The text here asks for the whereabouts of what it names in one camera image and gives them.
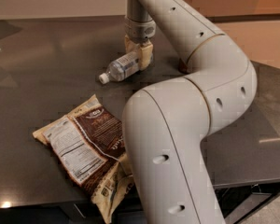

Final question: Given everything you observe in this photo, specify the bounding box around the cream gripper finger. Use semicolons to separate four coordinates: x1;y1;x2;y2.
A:
124;35;139;53
138;40;153;71

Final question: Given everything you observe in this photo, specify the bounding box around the clear plastic water bottle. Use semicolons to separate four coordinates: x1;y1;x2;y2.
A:
99;51;140;84

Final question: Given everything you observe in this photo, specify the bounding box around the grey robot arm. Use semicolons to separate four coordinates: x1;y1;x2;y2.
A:
122;0;257;224

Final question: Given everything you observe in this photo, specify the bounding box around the red Coca-Cola can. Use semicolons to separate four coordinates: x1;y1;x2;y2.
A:
178;60;188;74

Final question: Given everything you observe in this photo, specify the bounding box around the brown and cream chip bag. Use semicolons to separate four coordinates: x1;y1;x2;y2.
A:
33;96;134;224

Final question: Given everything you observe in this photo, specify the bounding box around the dark drawer unit under table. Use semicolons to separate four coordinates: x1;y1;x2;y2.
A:
61;182;280;224

